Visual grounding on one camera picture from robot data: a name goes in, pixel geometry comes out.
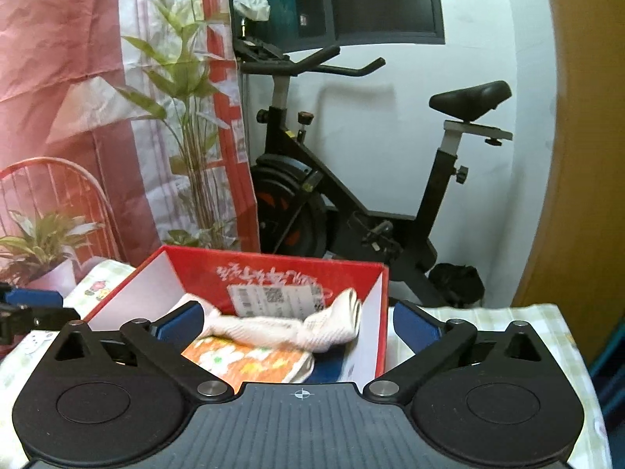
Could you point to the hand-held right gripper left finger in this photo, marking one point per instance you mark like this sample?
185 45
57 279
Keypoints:
178 325

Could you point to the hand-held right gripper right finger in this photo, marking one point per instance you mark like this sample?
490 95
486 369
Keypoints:
420 325

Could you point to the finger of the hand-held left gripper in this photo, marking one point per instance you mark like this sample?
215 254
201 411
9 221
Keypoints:
34 315
34 297

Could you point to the red strawberry print box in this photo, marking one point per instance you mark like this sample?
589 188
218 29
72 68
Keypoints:
195 266

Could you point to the orange patterned cloth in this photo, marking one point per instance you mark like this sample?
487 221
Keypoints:
244 359

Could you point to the white sock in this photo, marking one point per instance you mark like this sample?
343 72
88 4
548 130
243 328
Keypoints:
273 330

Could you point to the dark blue cloth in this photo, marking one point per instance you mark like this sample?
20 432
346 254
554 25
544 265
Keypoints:
329 369

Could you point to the black bag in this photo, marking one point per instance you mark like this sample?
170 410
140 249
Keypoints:
456 286

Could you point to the green checked rabbit tablecloth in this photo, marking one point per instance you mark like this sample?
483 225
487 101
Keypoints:
512 322

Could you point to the black exercise bike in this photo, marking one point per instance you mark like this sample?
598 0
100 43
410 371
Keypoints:
342 210

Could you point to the printed backdrop cloth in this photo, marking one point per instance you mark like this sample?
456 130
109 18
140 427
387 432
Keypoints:
73 83

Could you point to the wooden door panel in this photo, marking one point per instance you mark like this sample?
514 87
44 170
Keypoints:
586 156

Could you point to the dark framed window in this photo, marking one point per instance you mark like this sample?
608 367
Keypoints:
381 0

